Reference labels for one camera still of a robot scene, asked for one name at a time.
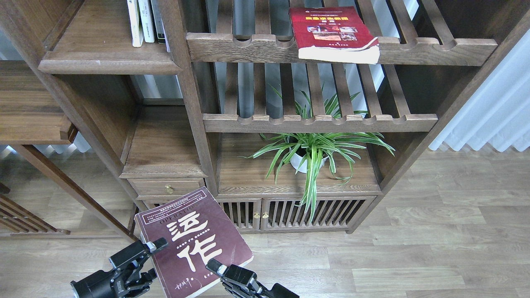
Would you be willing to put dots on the spider plant in white pot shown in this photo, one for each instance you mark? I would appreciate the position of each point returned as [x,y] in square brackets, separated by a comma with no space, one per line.
[313,148]

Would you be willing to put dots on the red cover book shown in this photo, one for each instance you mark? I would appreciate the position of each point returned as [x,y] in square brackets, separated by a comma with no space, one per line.
[333,34]

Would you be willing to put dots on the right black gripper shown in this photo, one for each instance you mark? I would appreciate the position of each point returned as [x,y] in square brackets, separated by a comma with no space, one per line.
[242,283]

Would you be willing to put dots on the wooden side furniture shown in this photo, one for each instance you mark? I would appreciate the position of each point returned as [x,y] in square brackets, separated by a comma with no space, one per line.
[30,116]

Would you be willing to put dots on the white spine upright book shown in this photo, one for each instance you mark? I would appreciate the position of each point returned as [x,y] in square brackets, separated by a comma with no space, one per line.
[146,17]

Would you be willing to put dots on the pale purple upright book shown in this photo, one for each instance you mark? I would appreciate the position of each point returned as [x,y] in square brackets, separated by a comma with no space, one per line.
[166,39]

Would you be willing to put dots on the dark maroon book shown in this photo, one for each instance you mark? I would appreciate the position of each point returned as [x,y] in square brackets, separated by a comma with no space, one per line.
[196,229]

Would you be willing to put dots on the dark wooden bookshelf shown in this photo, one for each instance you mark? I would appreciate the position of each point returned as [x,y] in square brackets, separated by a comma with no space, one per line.
[155,116]

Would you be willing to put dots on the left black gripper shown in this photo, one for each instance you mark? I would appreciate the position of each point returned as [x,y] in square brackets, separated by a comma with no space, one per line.
[121,282]

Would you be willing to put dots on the dark spine upright book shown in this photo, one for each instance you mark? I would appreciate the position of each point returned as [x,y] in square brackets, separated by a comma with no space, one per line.
[158,22]

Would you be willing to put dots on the white curtain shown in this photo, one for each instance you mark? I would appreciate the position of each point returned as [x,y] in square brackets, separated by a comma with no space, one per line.
[498,113]

